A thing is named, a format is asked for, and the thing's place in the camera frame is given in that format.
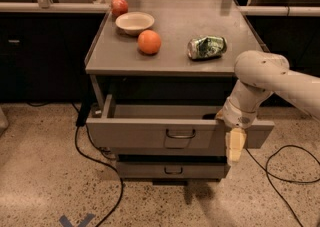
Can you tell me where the black cable left floor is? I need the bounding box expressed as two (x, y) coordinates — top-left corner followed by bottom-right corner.
(73, 102), (125, 227)

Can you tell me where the crushed green soda can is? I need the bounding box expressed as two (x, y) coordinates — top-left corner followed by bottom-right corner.
(187, 36), (227, 61)

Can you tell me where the grey bottom drawer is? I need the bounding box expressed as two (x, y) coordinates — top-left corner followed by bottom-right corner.
(116, 162), (230, 179)

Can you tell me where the red apple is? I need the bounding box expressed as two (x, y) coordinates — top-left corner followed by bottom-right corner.
(111, 0), (128, 17)

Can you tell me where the black cable floor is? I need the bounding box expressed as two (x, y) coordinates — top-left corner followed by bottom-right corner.
(73, 102), (125, 227)
(245, 143), (320, 227)

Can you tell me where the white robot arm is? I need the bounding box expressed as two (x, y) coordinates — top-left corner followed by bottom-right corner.
(216, 50), (320, 163)

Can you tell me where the orange fruit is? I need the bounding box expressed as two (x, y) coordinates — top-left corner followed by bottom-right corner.
(138, 30), (161, 55)

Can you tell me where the blue tape floor mark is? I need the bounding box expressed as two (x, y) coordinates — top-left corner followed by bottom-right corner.
(59, 213), (95, 227)

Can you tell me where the white bowl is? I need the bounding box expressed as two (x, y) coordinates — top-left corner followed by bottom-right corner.
(115, 12), (155, 36)

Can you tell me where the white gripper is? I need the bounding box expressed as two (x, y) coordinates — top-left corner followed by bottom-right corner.
(215, 96), (259, 165)

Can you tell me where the grey drawer cabinet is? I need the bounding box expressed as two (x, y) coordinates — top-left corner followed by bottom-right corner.
(84, 0), (279, 186)

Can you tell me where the grey top drawer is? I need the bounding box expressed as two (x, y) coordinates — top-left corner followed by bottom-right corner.
(85, 94), (276, 157)

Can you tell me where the black cable right floor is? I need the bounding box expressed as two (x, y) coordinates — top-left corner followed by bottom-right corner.
(245, 143), (320, 227)

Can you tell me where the grey drawer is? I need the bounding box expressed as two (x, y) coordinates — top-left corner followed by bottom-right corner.
(116, 162), (230, 179)
(85, 94), (276, 157)

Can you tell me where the white horizontal rail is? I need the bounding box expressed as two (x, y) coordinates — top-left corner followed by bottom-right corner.
(0, 2), (320, 17)

